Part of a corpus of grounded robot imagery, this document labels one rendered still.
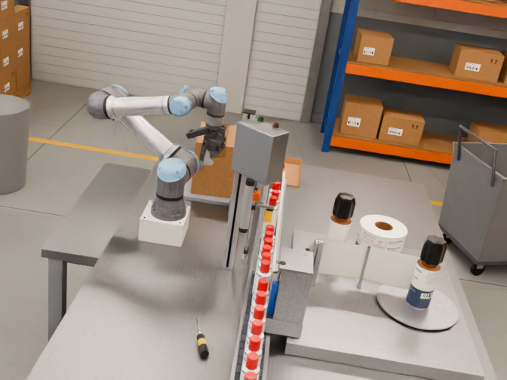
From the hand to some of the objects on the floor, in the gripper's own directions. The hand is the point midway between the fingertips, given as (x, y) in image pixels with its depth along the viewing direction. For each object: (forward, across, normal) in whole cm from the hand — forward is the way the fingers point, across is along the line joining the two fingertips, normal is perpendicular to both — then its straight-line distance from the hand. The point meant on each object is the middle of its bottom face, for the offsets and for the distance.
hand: (204, 164), depth 274 cm
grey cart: (+117, +203, -164) cm, 286 cm away
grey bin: (+125, +114, +195) cm, 258 cm away
